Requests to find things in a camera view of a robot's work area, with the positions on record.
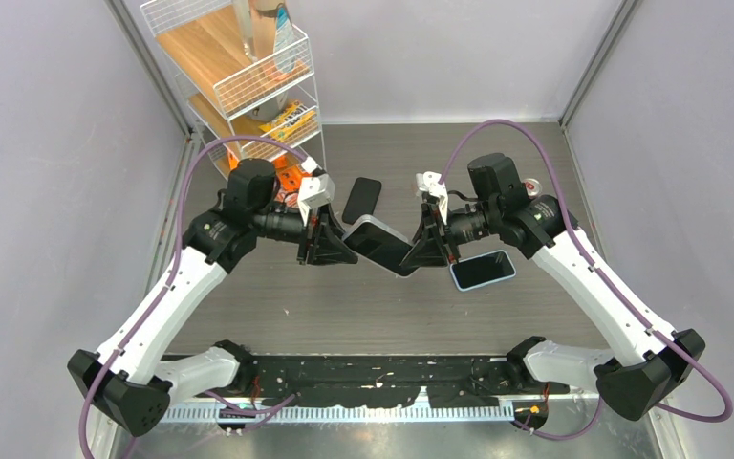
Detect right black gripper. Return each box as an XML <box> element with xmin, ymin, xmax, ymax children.
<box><xmin>401</xmin><ymin>200</ymin><xmax>500</xmax><ymax>270</ymax></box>

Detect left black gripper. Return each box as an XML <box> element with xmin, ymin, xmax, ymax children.
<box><xmin>252</xmin><ymin>202</ymin><xmax>359</xmax><ymax>265</ymax></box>

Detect black phone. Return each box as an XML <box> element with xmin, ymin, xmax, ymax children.
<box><xmin>342</xmin><ymin>215</ymin><xmax>417</xmax><ymax>278</ymax></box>

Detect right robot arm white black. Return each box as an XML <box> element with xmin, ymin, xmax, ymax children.
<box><xmin>401</xmin><ymin>153</ymin><xmax>705</xmax><ymax>421</ymax></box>

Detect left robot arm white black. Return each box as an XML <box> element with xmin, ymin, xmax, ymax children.
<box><xmin>67</xmin><ymin>159</ymin><xmax>358</xmax><ymax>437</ymax></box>

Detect black phone case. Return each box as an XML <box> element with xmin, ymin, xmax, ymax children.
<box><xmin>341</xmin><ymin>177</ymin><xmax>382</xmax><ymax>225</ymax></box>

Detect phone in light blue case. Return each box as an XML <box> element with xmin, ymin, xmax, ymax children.
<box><xmin>449</xmin><ymin>250</ymin><xmax>517</xmax><ymax>292</ymax></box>

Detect orange snack packs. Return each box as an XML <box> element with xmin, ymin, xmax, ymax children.
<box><xmin>222</xmin><ymin>159</ymin><xmax>284</xmax><ymax>210</ymax></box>

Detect yellow snack bag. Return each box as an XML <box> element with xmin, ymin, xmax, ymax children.
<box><xmin>258</xmin><ymin>100</ymin><xmax>316</xmax><ymax>143</ymax></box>

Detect red bull can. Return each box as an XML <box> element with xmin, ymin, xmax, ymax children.
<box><xmin>523</xmin><ymin>178</ymin><xmax>543</xmax><ymax>199</ymax></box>

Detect blue white bottle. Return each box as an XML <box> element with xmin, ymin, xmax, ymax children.
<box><xmin>273</xmin><ymin>2</ymin><xmax>296</xmax><ymax>74</ymax></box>

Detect clear bottle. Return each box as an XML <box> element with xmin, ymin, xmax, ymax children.
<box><xmin>231</xmin><ymin>0</ymin><xmax>258</xmax><ymax>63</ymax></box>

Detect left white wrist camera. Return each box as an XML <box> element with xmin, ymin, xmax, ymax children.
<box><xmin>296</xmin><ymin>173</ymin><xmax>335</xmax><ymax>226</ymax></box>

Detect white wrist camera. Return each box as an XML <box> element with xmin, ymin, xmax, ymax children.
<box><xmin>415</xmin><ymin>171</ymin><xmax>448</xmax><ymax>224</ymax></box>
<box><xmin>296</xmin><ymin>173</ymin><xmax>335</xmax><ymax>226</ymax></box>

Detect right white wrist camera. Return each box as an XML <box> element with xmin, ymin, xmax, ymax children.
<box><xmin>415</xmin><ymin>171</ymin><xmax>448</xmax><ymax>224</ymax></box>

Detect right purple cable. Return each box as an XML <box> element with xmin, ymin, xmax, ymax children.
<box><xmin>436</xmin><ymin>119</ymin><xmax>734</xmax><ymax>441</ymax></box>

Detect purple cable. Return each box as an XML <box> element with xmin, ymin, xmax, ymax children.
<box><xmin>77</xmin><ymin>134</ymin><xmax>321</xmax><ymax>459</ymax></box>
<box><xmin>436</xmin><ymin>119</ymin><xmax>734</xmax><ymax>441</ymax></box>

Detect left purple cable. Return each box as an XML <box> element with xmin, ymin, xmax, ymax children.
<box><xmin>77</xmin><ymin>134</ymin><xmax>321</xmax><ymax>459</ymax></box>

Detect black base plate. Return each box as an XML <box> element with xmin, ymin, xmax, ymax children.
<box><xmin>214</xmin><ymin>355</ymin><xmax>570</xmax><ymax>409</ymax></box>

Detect white wire shelf rack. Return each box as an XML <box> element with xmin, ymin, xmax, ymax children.
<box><xmin>140</xmin><ymin>1</ymin><xmax>326</xmax><ymax>208</ymax></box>

